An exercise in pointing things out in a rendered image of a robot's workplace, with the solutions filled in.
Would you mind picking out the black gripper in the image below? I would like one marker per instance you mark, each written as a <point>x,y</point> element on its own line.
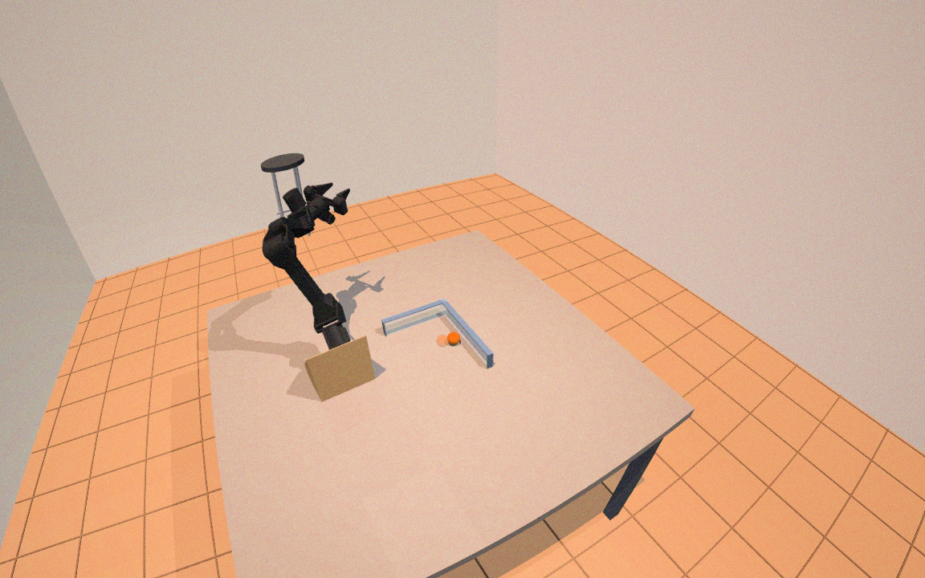
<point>315,199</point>

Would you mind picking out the clear glass corner wall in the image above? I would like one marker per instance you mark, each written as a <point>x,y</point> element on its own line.
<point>434,313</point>

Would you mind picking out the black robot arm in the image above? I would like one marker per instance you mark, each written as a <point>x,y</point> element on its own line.
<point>280,249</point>

